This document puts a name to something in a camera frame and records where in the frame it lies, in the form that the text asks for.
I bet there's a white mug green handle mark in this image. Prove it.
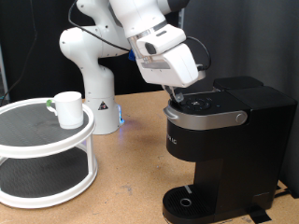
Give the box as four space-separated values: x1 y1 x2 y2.
46 91 84 130

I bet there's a white two-tier turntable shelf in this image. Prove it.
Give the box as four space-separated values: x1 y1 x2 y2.
0 97 98 209

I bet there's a grey metal post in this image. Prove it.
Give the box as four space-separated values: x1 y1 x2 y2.
0 43 8 101

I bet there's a black tape strip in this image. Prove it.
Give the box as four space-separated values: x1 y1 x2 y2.
274 186 299 200
247 206 273 224

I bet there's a black camera cable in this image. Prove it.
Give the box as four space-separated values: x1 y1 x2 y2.
67 0 213 72

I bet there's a black Keurig coffee machine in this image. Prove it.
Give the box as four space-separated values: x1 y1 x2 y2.
162 75 298 224

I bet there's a thin black hanging cable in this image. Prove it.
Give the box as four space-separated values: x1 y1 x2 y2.
0 0 38 105

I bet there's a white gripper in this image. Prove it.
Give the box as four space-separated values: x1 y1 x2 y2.
135 42 206 104

